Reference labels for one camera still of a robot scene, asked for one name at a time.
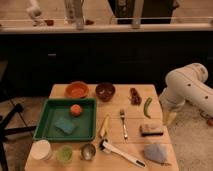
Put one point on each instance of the dark red grape bunch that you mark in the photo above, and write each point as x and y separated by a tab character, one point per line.
135	97

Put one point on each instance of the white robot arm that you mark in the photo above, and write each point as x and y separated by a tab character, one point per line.
186	84

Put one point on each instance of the green chili pepper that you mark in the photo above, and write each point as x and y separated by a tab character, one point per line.
146	106

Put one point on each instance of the white plastic cup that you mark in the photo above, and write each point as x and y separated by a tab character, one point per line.
41	150

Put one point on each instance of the orange red bowl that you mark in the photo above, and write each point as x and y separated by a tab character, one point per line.
76	89

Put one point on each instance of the orange round fruit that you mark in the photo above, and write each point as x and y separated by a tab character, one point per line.
76	110

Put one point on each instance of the silver metal fork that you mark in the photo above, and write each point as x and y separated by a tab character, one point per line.
122	117

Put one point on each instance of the white robot figure background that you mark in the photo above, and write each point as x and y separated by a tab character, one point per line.
34	12

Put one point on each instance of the small metal cup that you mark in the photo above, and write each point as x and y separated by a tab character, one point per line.
88	151

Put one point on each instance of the dark brown bowl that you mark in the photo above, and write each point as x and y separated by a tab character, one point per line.
105	91

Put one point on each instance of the tan black eraser block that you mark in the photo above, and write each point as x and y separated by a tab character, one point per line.
151	130

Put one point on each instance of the teal sponge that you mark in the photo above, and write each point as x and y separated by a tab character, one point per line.
65	125

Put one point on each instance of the green plastic cup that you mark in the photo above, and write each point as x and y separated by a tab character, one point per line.
64	154

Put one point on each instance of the blue grey cloth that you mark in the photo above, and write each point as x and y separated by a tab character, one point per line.
155	152

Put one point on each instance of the green plastic tray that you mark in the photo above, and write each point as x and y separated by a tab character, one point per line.
54	109

